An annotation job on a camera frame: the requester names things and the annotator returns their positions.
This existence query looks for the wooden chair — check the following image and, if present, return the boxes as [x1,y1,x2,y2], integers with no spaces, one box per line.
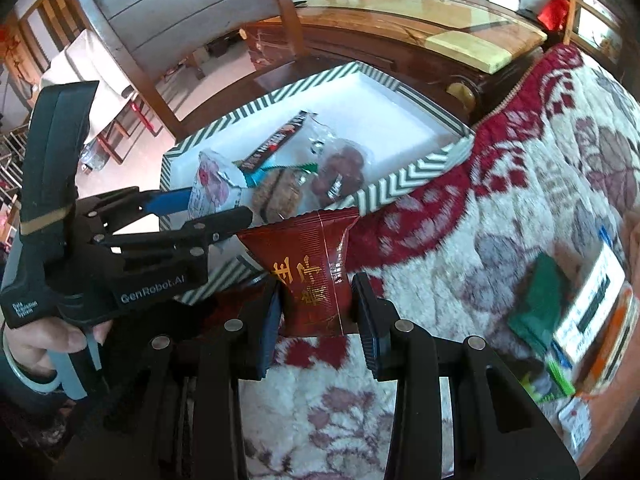
[15,0,306,138]

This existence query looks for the green snack packet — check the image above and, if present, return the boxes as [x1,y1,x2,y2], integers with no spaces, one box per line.
[507,254,571,356]

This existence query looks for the red bag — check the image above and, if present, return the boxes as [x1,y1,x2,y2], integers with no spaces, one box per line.
[537,0,571,31]

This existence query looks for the dark red snack packet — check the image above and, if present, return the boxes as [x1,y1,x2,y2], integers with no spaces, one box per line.
[236,207,361,338]

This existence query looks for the striped cardboard box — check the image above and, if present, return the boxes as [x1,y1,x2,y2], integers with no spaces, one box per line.
[160,61,476,306]

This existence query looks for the black bar snack packet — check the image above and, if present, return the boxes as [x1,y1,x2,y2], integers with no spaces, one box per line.
[232,110,307,173]

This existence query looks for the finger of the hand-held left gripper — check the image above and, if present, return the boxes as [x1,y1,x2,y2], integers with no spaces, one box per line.
[75,186,194,233]
[90,206,254,262]

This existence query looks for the floral fleece blanket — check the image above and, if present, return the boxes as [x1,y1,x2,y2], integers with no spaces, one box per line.
[235,42,640,480]

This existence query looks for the small white orange packet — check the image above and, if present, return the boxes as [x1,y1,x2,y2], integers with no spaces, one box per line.
[557,394,596,456]

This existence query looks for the pink white snack packet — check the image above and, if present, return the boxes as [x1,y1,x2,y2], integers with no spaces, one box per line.
[187,150,246,221]

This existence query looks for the teal edged cookie packet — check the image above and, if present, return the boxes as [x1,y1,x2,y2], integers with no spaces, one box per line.
[247,162,318,223]

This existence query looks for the person's left forearm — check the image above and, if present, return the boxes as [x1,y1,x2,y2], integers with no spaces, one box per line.
[0,350,108,436]

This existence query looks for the wooden table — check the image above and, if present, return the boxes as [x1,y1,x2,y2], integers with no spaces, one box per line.
[240,0,548,126]

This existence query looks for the yellow board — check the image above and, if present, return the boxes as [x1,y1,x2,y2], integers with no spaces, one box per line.
[425,27,548,73]

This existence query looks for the person's left hand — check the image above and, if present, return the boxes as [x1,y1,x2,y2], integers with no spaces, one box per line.
[2,319,114,368]

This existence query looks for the small bright green packet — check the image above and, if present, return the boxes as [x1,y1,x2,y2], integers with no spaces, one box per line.
[520,357,576,403]

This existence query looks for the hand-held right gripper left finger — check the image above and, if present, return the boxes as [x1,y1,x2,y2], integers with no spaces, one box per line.
[55,275,284,480]

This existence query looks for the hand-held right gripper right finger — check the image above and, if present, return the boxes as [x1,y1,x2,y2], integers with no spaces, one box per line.
[350,272,581,480]

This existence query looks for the clear pouch of red dates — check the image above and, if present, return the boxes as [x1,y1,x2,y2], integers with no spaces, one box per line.
[300,115,376,208]

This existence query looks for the orange cracker packet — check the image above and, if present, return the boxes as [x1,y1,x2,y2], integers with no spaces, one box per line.
[550,240,640,396]

